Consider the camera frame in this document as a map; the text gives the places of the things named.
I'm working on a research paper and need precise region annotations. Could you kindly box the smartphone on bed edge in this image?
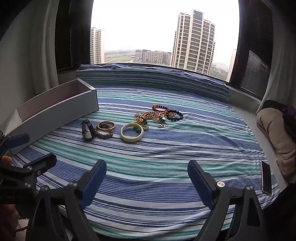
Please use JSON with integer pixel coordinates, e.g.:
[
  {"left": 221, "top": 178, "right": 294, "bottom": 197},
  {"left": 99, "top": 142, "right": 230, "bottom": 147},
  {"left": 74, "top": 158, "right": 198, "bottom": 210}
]
[{"left": 261, "top": 161, "right": 272, "bottom": 195}]

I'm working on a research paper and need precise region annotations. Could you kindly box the red bead bracelet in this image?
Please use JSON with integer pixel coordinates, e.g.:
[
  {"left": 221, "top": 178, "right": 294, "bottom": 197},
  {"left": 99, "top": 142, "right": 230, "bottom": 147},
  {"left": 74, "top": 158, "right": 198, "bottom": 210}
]
[{"left": 152, "top": 104, "right": 170, "bottom": 114}]

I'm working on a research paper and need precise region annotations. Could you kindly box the dark purple clothing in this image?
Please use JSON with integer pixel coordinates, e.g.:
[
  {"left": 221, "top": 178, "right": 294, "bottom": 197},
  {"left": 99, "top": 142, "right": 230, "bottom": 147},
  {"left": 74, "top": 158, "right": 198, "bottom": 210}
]
[{"left": 262, "top": 100, "right": 295, "bottom": 143}]

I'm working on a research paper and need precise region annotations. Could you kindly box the right white curtain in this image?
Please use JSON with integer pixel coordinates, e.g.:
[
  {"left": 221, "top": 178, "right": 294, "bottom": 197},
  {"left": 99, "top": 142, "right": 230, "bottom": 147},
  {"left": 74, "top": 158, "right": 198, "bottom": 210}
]
[{"left": 256, "top": 1, "right": 295, "bottom": 113}]

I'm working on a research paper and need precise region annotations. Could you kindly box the black smart watch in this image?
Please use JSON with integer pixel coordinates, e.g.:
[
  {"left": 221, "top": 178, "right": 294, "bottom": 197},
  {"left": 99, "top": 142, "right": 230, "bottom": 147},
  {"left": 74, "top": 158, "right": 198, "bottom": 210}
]
[{"left": 81, "top": 119, "right": 96, "bottom": 141}]

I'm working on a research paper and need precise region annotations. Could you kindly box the blue striped bed sheet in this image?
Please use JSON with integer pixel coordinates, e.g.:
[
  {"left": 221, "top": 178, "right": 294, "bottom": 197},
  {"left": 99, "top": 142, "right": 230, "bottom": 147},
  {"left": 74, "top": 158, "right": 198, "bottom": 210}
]
[{"left": 14, "top": 65, "right": 280, "bottom": 240}]

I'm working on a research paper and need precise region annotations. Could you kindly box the black bead bracelet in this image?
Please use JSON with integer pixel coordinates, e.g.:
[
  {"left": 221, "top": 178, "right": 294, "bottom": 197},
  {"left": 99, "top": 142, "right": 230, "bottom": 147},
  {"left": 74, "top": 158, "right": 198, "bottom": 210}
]
[{"left": 165, "top": 108, "right": 184, "bottom": 122}]

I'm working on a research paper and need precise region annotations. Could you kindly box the left white curtain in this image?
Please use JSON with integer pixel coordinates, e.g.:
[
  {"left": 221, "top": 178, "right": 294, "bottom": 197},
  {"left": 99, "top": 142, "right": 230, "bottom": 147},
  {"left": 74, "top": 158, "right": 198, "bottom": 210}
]
[{"left": 30, "top": 1, "right": 59, "bottom": 94}]

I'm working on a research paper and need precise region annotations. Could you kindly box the gold bangle bracelet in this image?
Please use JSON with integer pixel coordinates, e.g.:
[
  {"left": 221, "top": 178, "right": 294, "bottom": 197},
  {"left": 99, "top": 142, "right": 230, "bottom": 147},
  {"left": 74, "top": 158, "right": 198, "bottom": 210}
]
[{"left": 96, "top": 120, "right": 117, "bottom": 132}]

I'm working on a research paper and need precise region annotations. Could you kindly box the white curtain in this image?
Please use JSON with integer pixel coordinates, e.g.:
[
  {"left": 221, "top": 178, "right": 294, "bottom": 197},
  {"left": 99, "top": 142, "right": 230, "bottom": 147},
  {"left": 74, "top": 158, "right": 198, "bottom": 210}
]
[
  {"left": 30, "top": 1, "right": 59, "bottom": 94},
  {"left": 256, "top": 1, "right": 295, "bottom": 113}
]

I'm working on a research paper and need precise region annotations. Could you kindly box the white cardboard box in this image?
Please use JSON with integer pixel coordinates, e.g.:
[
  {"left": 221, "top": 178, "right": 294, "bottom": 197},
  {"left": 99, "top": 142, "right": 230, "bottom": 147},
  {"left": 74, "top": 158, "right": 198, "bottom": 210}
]
[{"left": 4, "top": 78, "right": 99, "bottom": 155}]

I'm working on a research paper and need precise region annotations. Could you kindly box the pale green jade bangle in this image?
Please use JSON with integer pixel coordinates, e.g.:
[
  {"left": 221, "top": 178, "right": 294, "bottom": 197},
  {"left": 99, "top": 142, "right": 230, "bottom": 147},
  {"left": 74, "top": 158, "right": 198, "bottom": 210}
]
[{"left": 120, "top": 123, "right": 144, "bottom": 143}]

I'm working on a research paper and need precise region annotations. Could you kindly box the gold chain jewelry pile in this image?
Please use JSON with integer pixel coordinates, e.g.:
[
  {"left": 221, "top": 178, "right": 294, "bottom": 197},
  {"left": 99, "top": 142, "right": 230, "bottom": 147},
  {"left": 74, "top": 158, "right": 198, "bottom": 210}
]
[{"left": 134, "top": 111, "right": 168, "bottom": 131}]

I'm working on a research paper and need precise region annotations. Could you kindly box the person's left hand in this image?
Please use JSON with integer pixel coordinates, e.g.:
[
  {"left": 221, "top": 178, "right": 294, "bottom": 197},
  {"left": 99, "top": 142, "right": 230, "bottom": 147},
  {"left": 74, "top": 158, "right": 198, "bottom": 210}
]
[{"left": 1, "top": 156, "right": 20, "bottom": 240}]

